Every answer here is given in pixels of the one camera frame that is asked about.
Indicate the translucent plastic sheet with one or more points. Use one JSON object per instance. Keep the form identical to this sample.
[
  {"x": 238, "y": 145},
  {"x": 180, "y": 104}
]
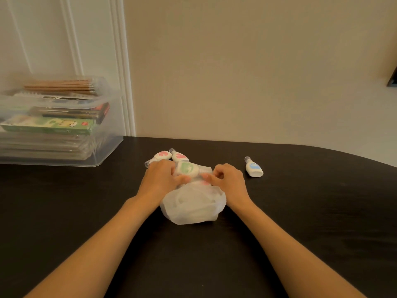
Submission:
[{"x": 192, "y": 204}]

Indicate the person's left hand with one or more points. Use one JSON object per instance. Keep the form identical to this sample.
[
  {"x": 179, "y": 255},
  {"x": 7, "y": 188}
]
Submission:
[{"x": 158, "y": 181}]

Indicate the bundle of wooden pencils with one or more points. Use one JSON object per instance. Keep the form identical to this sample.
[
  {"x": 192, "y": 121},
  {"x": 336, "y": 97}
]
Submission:
[{"x": 59, "y": 86}]

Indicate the person's right forearm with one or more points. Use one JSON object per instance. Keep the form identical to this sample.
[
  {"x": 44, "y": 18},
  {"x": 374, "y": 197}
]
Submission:
[{"x": 294, "y": 254}]

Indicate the person's left forearm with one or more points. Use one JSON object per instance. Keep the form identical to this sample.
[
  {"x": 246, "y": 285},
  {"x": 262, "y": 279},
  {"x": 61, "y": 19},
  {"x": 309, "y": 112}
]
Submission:
[{"x": 87, "y": 257}]

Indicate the clear plastic storage bin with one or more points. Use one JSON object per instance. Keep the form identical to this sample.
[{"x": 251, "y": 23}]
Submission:
[{"x": 113, "y": 145}]

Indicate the white blue correction tape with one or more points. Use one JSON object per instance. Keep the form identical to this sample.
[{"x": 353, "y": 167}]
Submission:
[{"x": 254, "y": 169}]

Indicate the white pink correction tape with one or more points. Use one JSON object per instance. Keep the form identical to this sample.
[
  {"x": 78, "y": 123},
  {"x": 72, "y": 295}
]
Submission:
[
  {"x": 180, "y": 156},
  {"x": 204, "y": 183},
  {"x": 161, "y": 155}
]

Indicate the person's right hand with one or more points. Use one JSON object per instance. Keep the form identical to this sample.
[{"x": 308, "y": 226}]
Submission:
[{"x": 231, "y": 183}]

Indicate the white green correction tape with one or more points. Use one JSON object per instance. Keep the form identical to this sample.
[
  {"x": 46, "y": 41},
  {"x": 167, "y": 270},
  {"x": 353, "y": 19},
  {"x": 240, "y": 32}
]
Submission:
[{"x": 186, "y": 169}]

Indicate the green pencil box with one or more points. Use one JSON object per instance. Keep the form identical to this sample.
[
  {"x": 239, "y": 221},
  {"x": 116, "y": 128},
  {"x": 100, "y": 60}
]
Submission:
[{"x": 46, "y": 125}]

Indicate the black wall television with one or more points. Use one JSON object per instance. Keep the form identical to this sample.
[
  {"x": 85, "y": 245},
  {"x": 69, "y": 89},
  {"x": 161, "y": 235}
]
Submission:
[{"x": 393, "y": 79}]

